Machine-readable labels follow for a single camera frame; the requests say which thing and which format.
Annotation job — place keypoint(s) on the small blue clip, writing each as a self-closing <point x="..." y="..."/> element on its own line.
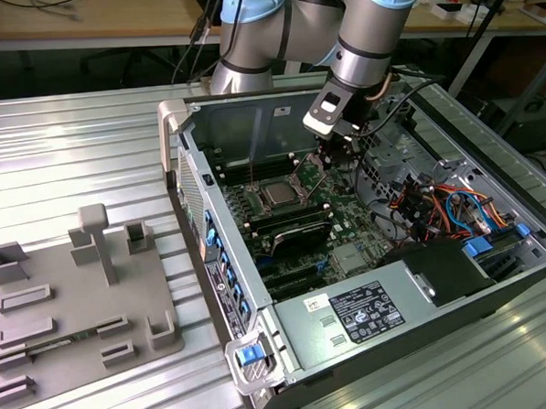
<point x="522" y="230"/>

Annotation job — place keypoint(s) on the grey parts rack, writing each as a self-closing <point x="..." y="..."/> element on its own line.
<point x="67" y="293"/>

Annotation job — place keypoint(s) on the CPU socket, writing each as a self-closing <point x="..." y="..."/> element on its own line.
<point x="282" y="207"/>

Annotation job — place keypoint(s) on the green motherboard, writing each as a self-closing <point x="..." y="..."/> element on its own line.
<point x="348" y="237"/>

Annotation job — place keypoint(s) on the grey power supply unit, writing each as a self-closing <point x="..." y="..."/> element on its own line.
<point x="307" y="335"/>

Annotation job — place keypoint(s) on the blue disk carrier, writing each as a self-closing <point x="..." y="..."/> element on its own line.
<point x="477" y="247"/>

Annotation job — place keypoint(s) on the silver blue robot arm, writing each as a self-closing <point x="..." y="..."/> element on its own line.
<point x="364" y="30"/>

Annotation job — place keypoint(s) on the black plastic shroud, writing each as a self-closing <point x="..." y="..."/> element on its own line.
<point x="436" y="264"/>

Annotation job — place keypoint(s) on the wooden desk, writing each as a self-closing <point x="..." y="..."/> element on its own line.
<point x="107" y="16"/>

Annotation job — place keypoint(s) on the thin metal locking lever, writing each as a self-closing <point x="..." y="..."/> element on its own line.
<point x="252" y="169"/>

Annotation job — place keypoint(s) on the blue case latch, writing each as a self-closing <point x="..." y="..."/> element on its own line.
<point x="247" y="357"/>

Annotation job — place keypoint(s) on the silver drive cage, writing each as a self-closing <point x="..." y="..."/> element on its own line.
<point x="392" y="157"/>

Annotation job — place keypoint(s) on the black graphics card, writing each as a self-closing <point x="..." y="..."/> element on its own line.
<point x="302" y="239"/>

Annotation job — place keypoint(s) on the white tray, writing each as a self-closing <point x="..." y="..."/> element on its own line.
<point x="540" y="14"/>

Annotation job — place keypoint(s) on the small white box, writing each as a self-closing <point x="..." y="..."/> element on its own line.
<point x="467" y="16"/>

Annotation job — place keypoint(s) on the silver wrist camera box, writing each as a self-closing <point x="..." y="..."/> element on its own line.
<point x="316" y="122"/>

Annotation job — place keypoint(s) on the green RAM stick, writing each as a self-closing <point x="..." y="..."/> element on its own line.
<point x="65" y="339"/>

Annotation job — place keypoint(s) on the open grey PC case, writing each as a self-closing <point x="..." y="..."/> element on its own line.
<point x="445" y="337"/>

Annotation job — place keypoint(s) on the silver green CPU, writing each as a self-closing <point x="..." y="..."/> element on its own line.
<point x="278" y="193"/>

